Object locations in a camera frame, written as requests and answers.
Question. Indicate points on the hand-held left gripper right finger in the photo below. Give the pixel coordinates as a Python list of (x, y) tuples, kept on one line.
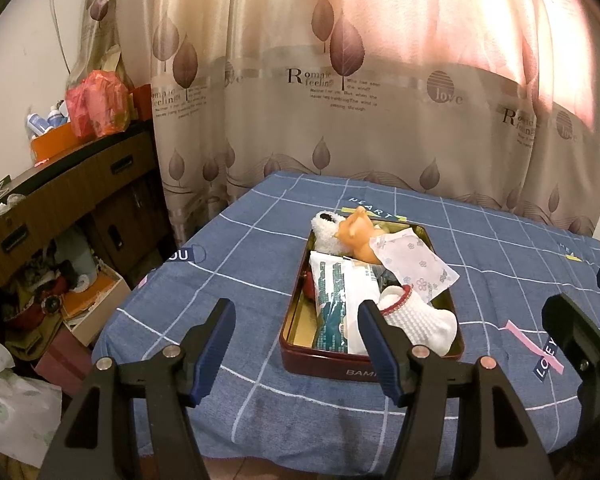
[(380, 350)]

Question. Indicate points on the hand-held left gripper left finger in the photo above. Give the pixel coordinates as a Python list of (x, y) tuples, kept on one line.
[(212, 345)]

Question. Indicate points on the white sock red trim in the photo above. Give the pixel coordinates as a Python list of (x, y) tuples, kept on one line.
[(420, 325)]

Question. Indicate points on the red tin box gold inside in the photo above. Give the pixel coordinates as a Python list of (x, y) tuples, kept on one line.
[(330, 365)]

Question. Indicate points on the white teal tissue packet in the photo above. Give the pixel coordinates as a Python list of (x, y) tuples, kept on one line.
[(335, 300)]

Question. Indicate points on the white floral packet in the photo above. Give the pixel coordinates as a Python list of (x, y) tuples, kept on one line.
[(415, 260)]

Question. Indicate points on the orange rubber animal toy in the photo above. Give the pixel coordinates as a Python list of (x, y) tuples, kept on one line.
[(357, 232)]

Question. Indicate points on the white plush toy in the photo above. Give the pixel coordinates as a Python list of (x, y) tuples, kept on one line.
[(325, 240)]

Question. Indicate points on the blue checked tablecloth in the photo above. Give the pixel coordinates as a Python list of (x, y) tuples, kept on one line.
[(255, 260)]

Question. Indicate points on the open cardboard box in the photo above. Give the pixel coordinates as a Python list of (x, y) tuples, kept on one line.
[(100, 300)]

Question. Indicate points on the pink box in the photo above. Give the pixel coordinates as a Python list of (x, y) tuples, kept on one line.
[(62, 360)]

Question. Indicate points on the wooden cabinet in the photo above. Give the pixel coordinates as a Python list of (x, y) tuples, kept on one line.
[(80, 195)]

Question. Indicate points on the white plastic bag green print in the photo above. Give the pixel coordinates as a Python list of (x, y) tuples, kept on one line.
[(15, 400)]

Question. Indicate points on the orange box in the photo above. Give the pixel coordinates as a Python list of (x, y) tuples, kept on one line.
[(55, 147), (141, 102)]

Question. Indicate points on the beige leaf print curtain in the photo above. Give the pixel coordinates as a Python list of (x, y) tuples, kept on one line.
[(380, 85)]

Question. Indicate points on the red plastic bag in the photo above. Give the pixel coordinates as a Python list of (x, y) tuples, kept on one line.
[(97, 105)]

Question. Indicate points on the blue white plastic bottle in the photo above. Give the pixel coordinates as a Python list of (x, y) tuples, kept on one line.
[(57, 116), (34, 124)]

